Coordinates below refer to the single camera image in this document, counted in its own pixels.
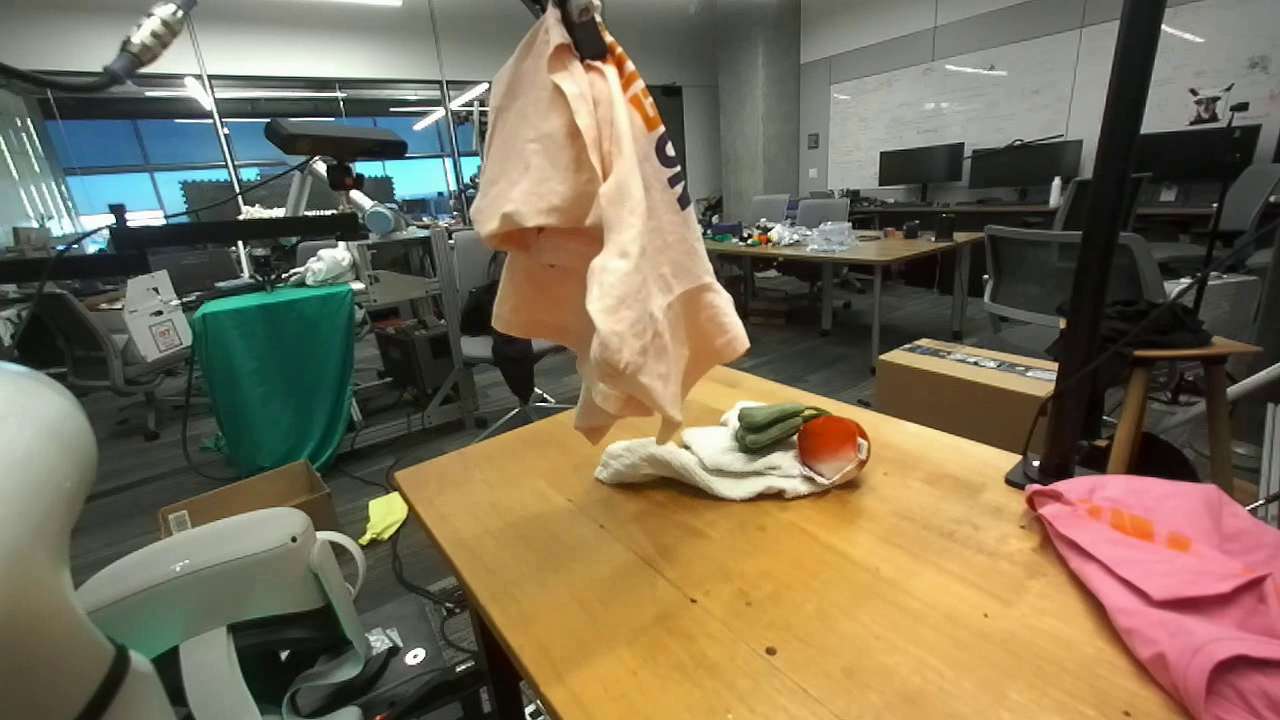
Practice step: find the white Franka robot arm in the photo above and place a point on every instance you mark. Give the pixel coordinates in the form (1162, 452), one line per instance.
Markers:
(42, 535)

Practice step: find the black equipment box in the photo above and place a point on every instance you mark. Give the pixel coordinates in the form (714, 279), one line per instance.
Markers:
(402, 673)

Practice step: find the olive green cloth item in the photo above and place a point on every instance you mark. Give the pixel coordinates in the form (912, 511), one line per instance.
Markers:
(772, 430)

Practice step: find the long wooden table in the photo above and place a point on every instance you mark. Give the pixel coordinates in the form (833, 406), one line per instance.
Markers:
(855, 251)

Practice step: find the black pole with base plate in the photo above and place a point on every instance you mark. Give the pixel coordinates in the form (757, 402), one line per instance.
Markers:
(1092, 267)

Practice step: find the green cloth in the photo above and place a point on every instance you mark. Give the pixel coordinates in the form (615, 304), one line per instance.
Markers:
(272, 372)

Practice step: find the white terry towel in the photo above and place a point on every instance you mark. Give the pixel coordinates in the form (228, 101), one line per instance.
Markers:
(694, 466)

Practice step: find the red orange cloth item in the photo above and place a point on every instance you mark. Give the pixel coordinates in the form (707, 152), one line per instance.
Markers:
(833, 446)

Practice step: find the brown cardboard box black tape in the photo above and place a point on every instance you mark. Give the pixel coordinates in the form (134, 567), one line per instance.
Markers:
(953, 393)

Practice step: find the wooden stool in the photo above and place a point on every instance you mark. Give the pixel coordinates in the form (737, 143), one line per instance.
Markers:
(1184, 355)

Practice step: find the black bag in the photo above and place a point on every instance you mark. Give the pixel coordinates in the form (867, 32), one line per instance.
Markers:
(1135, 327)

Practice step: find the pink shirt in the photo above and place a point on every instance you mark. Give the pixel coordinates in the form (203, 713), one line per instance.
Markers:
(1175, 600)

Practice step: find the white whiteboard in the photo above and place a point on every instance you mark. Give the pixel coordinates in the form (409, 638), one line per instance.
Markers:
(961, 94)

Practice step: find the black computer monitor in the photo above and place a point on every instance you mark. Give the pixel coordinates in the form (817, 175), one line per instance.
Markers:
(922, 165)
(1200, 148)
(1025, 165)

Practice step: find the open cardboard box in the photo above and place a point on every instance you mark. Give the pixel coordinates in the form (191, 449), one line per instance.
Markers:
(245, 498)

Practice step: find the peach shirt with orange print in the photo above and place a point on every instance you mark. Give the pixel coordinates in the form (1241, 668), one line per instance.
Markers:
(602, 267)

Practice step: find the black stereo camera bar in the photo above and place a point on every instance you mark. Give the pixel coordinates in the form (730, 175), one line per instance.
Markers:
(335, 137)

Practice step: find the grey office chair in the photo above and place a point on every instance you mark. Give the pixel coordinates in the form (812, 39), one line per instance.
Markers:
(448, 284)
(1025, 274)

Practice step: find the black backpack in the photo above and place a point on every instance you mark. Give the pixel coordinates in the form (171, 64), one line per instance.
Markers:
(513, 367)

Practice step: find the yellow cloth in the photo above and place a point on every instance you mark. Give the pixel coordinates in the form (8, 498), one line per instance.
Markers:
(387, 517)

